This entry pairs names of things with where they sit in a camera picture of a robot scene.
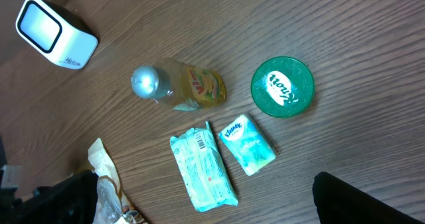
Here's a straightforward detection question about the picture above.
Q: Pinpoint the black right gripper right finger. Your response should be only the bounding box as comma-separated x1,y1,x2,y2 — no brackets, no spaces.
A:
312,172,423,224

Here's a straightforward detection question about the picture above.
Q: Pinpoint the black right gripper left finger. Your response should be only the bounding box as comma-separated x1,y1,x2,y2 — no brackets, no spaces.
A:
9,170,98,224

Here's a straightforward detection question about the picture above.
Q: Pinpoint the brown snack pouch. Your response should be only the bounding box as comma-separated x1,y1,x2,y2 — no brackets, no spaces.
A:
74,138,147,224

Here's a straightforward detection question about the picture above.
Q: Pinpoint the teal Kleenex tissue pack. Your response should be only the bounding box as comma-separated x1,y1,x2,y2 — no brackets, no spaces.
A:
218,114,276,176

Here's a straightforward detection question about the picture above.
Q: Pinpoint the green lid jar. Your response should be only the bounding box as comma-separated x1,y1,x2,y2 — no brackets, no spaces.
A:
250,56,315,118

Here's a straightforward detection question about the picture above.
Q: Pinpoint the teal snack bar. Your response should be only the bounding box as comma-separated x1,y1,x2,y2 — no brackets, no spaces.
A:
170,122,238,212

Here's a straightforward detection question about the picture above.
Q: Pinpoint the yellow liquid bottle silver cap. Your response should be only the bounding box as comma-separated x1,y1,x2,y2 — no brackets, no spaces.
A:
131,58,226,112

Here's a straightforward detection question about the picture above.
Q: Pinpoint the white barcode scanner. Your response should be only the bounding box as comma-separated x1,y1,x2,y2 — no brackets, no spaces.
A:
15,0,99,70

